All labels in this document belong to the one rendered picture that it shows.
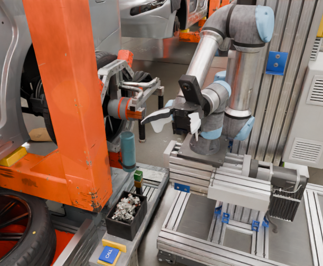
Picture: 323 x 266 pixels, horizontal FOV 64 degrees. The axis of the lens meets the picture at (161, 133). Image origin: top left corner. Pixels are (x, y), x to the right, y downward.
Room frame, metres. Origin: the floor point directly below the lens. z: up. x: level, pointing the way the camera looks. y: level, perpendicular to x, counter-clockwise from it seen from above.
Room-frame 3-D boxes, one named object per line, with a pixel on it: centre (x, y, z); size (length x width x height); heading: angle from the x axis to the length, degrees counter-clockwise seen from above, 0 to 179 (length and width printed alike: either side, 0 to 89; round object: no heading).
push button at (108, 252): (0.73, 0.24, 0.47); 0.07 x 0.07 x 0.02; 72
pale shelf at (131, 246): (0.89, 0.18, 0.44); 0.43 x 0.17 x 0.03; 162
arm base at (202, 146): (1.09, -0.22, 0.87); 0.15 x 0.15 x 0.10
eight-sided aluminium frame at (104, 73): (1.48, 0.28, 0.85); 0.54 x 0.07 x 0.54; 162
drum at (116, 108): (1.46, 0.21, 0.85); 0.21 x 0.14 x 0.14; 72
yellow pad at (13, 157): (1.18, 0.85, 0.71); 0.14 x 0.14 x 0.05; 72
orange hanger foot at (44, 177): (1.13, 0.69, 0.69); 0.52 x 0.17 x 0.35; 72
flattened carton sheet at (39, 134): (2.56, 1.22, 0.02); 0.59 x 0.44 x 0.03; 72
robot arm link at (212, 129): (0.81, -0.16, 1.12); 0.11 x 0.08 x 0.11; 56
